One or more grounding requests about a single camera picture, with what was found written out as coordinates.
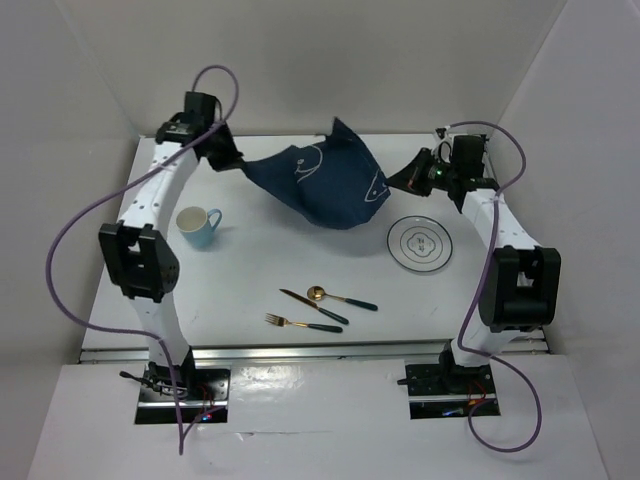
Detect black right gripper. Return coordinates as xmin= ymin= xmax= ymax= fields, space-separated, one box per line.
xmin=386 ymin=147 xmax=458 ymax=197

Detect white plate with dark rim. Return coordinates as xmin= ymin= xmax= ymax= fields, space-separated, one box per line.
xmin=386 ymin=215 xmax=454 ymax=273

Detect blue placemat with whale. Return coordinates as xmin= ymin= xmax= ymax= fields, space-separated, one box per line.
xmin=243 ymin=118 xmax=391 ymax=230

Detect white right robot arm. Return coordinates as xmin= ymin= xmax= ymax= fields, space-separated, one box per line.
xmin=386 ymin=129 xmax=561 ymax=392

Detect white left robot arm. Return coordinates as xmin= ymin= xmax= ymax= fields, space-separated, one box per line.
xmin=99 ymin=91 xmax=243 ymax=399

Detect light blue mug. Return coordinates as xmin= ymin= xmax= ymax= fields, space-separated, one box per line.
xmin=176 ymin=206 xmax=222 ymax=249

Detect gold spoon green handle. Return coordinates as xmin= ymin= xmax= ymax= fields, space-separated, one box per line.
xmin=306 ymin=285 xmax=379 ymax=311

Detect gold knife green handle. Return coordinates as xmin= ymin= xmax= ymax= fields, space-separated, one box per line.
xmin=280 ymin=289 xmax=350 ymax=325

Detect gold fork green handle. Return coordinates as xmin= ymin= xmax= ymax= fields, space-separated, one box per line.
xmin=265 ymin=313 xmax=343 ymax=334

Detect aluminium right side rail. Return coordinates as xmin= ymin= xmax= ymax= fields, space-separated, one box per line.
xmin=469 ymin=133 xmax=551 ymax=354

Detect aluminium rail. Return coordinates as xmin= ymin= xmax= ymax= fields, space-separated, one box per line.
xmin=469 ymin=133 xmax=551 ymax=354
xmin=79 ymin=331 xmax=550 ymax=364

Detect aluminium front rail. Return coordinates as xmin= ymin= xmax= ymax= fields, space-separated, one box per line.
xmin=79 ymin=331 xmax=550 ymax=364

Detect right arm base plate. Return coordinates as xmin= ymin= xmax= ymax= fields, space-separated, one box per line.
xmin=396 ymin=364 xmax=501 ymax=420

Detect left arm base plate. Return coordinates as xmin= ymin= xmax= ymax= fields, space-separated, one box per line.
xmin=119 ymin=367 xmax=231 ymax=425

